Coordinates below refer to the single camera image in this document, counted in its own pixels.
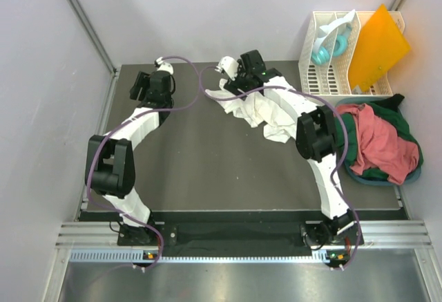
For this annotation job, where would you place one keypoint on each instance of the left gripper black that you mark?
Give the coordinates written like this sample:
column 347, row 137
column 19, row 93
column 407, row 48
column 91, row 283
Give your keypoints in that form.
column 141, row 81

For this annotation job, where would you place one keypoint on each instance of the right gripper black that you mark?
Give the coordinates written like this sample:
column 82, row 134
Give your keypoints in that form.
column 232, row 86

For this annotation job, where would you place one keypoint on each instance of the white printed t shirt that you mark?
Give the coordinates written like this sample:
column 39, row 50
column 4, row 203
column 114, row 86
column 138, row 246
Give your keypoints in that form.
column 255, row 109

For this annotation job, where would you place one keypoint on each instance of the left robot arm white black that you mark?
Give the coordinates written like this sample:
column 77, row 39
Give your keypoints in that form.
column 110, row 165

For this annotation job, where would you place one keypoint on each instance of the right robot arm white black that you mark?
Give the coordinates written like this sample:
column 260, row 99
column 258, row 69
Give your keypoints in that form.
column 316, row 137

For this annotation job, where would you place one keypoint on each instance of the white plastic file organizer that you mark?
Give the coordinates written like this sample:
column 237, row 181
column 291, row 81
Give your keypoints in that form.
column 330, row 79

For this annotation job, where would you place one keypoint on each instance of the teal white headphones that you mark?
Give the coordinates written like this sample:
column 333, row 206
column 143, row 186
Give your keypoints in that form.
column 332, row 39

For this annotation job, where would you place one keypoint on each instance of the orange plastic folder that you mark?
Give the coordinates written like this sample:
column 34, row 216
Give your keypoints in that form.
column 380, row 45

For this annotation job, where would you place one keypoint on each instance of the pink t shirt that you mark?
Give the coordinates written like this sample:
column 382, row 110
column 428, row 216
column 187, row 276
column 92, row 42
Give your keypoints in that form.
column 383, row 143

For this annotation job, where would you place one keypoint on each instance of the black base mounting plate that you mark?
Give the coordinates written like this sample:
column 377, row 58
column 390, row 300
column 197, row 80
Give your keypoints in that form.
column 308, row 229

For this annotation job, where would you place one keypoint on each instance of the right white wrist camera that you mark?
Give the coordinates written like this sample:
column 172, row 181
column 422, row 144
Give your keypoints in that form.
column 228, row 66

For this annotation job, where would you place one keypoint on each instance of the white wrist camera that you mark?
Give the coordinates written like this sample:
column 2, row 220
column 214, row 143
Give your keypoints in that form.
column 228, row 66
column 162, row 65

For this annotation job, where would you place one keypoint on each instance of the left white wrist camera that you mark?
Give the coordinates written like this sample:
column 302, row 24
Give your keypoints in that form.
column 162, row 65

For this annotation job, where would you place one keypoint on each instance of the aluminium corner post left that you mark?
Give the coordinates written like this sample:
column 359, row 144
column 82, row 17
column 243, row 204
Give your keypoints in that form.
column 91, row 33

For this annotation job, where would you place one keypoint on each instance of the grey slotted cable duct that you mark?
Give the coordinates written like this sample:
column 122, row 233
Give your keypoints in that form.
column 144, row 257

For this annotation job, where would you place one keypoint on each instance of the aluminium frame rail front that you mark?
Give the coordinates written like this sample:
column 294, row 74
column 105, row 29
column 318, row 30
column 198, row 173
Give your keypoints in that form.
column 395, row 234

